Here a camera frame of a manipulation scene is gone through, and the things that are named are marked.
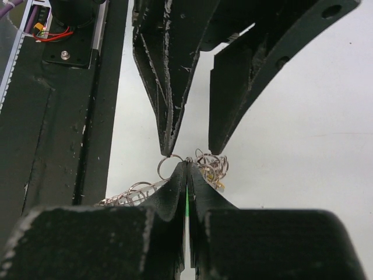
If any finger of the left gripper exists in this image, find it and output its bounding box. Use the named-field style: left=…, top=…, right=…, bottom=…
left=209, top=1, right=360, bottom=155

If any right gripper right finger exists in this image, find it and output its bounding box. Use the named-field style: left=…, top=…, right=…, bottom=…
left=187, top=163, right=366, bottom=279

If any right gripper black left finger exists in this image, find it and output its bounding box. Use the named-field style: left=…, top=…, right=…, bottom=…
left=1, top=162, right=187, bottom=279

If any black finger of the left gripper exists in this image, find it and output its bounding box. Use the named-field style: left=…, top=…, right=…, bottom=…
left=132, top=1, right=219, bottom=156

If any green key tag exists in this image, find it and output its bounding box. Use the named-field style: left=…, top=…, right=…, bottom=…
left=185, top=186, right=190, bottom=218

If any large metal key organizer ring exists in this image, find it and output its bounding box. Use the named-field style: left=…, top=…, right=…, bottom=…
left=93, top=148, right=231, bottom=208

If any yellow tag on ring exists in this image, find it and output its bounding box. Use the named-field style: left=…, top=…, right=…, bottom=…
left=203, top=172, right=225, bottom=193

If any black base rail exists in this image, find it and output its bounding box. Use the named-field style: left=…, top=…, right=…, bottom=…
left=1, top=1, right=128, bottom=244

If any white cable duct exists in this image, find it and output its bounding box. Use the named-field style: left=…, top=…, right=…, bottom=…
left=1, top=1, right=35, bottom=111

